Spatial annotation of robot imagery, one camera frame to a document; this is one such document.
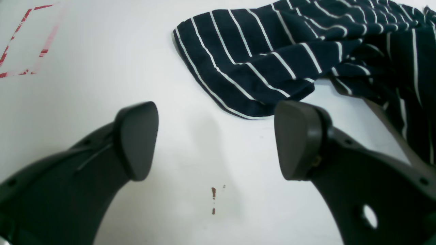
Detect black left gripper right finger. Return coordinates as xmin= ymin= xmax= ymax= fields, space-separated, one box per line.
xmin=274 ymin=100 xmax=436 ymax=245

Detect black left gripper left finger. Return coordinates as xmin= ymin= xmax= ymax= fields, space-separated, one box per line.
xmin=0 ymin=102 xmax=159 ymax=245

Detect navy white striped T-shirt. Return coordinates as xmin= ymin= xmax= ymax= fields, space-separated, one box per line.
xmin=173 ymin=0 xmax=435 ymax=165

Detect red tape rectangle marking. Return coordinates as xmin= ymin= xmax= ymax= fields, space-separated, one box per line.
xmin=1 ymin=1 xmax=66 ymax=79

